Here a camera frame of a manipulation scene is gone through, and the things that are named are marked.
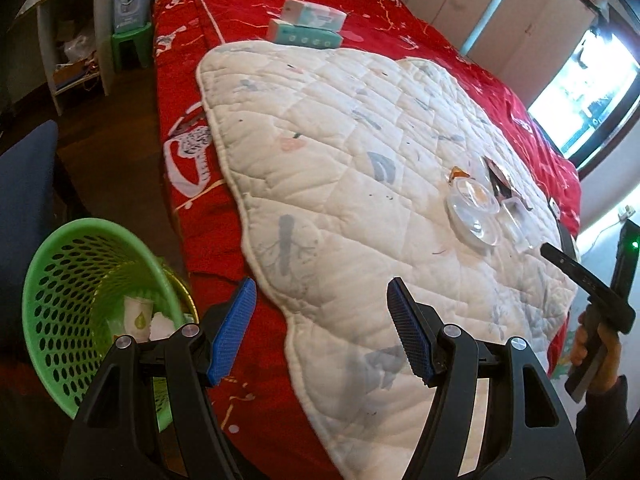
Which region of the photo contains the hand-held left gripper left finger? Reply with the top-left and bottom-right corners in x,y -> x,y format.
60,277 -> 258,480

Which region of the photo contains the green plastic mesh basket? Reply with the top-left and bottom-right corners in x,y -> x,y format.
21,217 -> 201,433

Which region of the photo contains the thin wall cable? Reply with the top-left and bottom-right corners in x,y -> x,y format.
580,217 -> 626,252

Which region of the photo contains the green plastic stool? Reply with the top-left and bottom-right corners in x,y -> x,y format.
111,22 -> 153,71

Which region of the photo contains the white open shelf desk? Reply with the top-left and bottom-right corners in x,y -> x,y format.
15,0 -> 118,116

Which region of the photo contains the light blue gift bag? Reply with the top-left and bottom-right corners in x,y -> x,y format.
111,0 -> 152,31

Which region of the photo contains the green tissue pack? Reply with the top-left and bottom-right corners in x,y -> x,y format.
267,19 -> 344,51

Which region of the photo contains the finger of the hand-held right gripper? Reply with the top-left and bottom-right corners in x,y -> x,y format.
541,242 -> 617,312

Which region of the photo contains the person's right forearm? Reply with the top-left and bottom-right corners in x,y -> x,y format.
575,375 -> 632,463

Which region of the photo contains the dark blue chair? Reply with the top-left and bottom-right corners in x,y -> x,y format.
0,120 -> 60,356

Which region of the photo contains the clear plastic bag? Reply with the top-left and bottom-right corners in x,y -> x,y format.
62,35 -> 95,62

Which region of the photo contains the person's right hand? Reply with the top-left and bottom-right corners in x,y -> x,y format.
570,310 -> 623,393

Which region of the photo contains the white paper cup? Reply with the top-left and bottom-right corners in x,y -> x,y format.
122,296 -> 153,341

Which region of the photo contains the bright window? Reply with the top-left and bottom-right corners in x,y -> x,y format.
527,30 -> 640,161

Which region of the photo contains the white wardrobe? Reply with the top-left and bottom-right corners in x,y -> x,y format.
405,0 -> 601,106

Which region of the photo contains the red patterned bed cover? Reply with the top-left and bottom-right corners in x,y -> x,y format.
152,0 -> 583,480

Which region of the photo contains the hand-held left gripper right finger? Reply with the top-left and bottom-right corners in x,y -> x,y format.
387,276 -> 586,480

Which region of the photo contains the clear plastic container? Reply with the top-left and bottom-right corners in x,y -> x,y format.
500,197 -> 538,252

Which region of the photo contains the white quilted blanket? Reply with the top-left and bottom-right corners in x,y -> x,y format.
196,42 -> 581,471

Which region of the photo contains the white tissue pack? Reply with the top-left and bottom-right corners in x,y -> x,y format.
280,0 -> 347,31

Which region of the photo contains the clear round plastic lid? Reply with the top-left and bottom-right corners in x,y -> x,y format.
446,178 -> 501,248

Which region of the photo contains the pink foil packet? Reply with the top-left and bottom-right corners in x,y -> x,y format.
482,155 -> 533,211

